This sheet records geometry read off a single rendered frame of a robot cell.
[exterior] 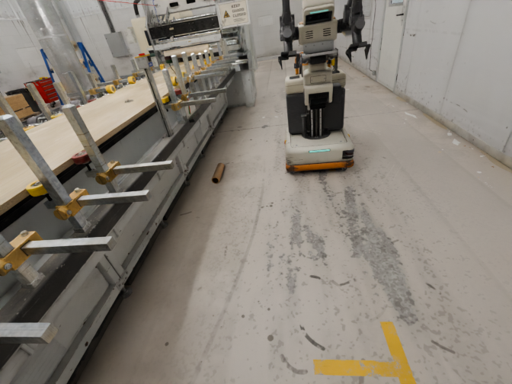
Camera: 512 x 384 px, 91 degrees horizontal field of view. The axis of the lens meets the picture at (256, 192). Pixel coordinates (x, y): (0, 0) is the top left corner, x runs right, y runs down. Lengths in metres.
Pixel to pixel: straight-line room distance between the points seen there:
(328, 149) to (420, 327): 1.48
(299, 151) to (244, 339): 1.59
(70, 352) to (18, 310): 0.60
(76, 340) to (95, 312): 0.14
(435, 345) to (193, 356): 1.11
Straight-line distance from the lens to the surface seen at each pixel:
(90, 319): 1.66
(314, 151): 2.35
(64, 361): 1.60
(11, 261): 1.04
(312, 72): 2.25
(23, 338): 0.78
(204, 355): 1.47
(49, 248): 0.98
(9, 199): 1.24
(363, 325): 1.48
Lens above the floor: 1.29
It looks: 34 degrees down
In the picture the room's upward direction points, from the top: 10 degrees counter-clockwise
